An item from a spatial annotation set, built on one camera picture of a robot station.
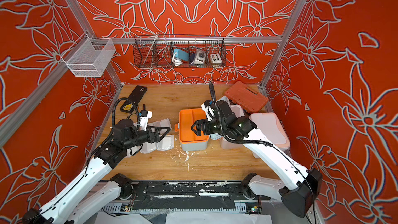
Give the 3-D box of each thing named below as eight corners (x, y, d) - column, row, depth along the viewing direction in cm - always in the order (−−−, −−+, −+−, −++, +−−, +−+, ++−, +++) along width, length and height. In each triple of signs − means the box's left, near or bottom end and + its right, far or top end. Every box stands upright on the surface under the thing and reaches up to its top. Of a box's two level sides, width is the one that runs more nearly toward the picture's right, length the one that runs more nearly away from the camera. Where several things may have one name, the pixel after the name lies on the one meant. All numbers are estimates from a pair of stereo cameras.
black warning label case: (120, 110, 106) (119, 109, 105) (138, 87, 121) (138, 85, 120) (131, 113, 104) (130, 112, 103) (148, 89, 120) (148, 87, 118)
